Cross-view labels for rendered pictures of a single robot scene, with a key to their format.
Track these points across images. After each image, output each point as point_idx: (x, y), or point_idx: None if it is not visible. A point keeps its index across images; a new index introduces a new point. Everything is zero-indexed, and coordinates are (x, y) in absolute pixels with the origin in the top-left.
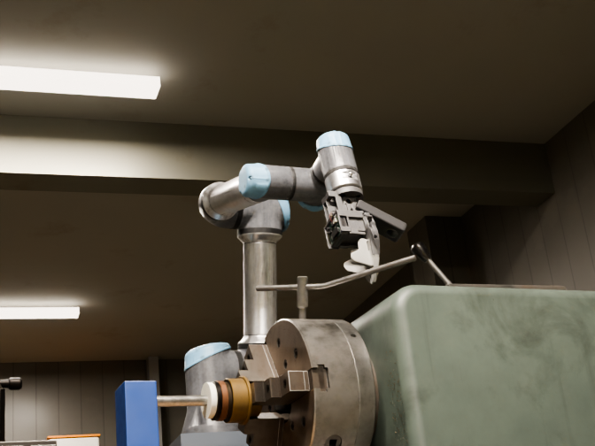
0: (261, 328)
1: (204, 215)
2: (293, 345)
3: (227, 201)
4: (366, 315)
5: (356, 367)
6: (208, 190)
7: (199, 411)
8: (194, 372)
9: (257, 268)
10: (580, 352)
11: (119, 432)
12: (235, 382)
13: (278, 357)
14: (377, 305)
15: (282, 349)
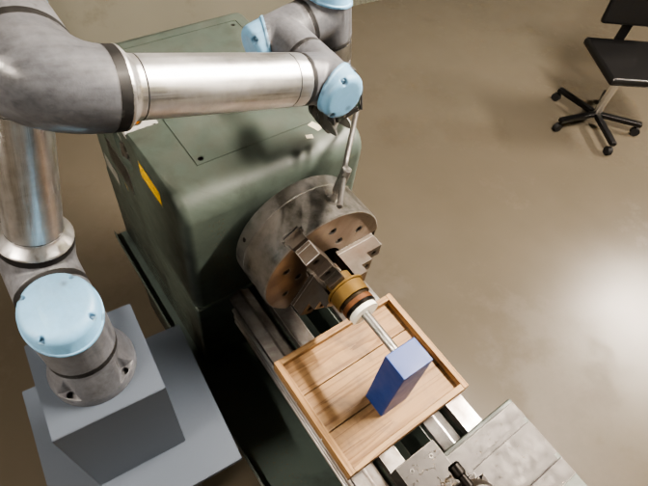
0: (63, 219)
1: (95, 133)
2: (357, 225)
3: (234, 111)
4: (316, 158)
5: None
6: (139, 88)
7: (118, 360)
8: (101, 339)
9: (55, 148)
10: None
11: (406, 387)
12: (364, 283)
13: (328, 240)
14: (330, 148)
15: (337, 233)
